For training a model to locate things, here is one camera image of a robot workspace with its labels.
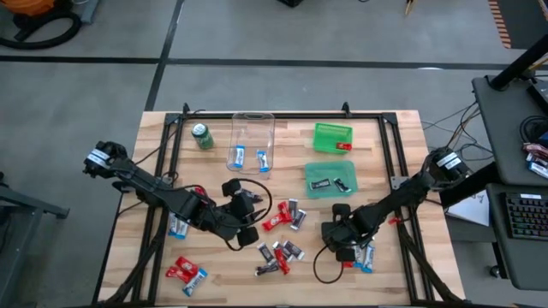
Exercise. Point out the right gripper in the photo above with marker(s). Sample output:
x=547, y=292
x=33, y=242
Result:
x=342, y=233

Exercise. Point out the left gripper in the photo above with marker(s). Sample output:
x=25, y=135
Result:
x=237, y=214

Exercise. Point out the white blue Hershey's candy bar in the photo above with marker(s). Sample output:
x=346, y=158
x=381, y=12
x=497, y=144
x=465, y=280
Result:
x=172, y=224
x=182, y=229
x=194, y=282
x=358, y=256
x=239, y=156
x=368, y=258
x=263, y=161

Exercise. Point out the white blue Hershey's bars pile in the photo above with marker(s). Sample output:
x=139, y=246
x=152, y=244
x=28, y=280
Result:
x=293, y=207

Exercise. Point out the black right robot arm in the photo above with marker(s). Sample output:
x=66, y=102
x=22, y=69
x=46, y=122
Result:
x=406, y=192

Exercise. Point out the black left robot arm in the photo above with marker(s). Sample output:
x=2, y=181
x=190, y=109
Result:
x=150, y=188

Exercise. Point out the white blue candy pack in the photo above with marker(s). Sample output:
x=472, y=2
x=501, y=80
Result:
x=538, y=169

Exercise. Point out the maroon candy pack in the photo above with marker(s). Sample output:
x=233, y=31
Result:
x=535, y=149

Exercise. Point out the small red tag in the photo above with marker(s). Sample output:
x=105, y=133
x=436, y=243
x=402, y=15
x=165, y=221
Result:
x=391, y=221

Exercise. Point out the teal plastic bin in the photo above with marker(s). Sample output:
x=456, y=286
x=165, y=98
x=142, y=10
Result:
x=329, y=169

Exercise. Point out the clear plastic bin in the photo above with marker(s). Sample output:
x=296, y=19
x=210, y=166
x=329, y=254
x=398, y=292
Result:
x=252, y=128

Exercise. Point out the green soda can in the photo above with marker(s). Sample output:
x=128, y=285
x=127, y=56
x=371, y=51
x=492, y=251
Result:
x=203, y=137

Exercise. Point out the green plastic basket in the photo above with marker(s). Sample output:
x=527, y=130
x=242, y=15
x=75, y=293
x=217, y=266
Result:
x=331, y=134

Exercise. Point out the white paper sheet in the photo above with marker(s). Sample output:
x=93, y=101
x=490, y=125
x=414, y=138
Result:
x=473, y=211

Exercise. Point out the black desk caster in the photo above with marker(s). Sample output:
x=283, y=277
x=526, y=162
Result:
x=494, y=271

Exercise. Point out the backlit computer keyboard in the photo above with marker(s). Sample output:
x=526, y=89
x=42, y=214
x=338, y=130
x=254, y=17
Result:
x=528, y=216

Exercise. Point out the grey side desk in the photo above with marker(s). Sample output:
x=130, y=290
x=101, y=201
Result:
x=501, y=128

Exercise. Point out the black box base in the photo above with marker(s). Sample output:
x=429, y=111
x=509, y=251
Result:
x=291, y=2

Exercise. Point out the grey metal cart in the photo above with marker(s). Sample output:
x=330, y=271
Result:
x=25, y=205

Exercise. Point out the wooden stick legs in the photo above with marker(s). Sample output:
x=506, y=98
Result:
x=410, y=6

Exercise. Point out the black laptop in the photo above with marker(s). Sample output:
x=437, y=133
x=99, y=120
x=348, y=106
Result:
x=540, y=94

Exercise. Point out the black diagonal pole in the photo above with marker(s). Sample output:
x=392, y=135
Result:
x=522, y=62

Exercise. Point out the black mat orange striped edge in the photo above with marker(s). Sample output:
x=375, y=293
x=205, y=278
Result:
x=526, y=21

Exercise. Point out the orange vacuum cleaner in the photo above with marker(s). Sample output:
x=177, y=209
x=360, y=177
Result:
x=25, y=5

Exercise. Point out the grey metal corner bracket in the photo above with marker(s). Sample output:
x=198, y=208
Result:
x=398, y=181

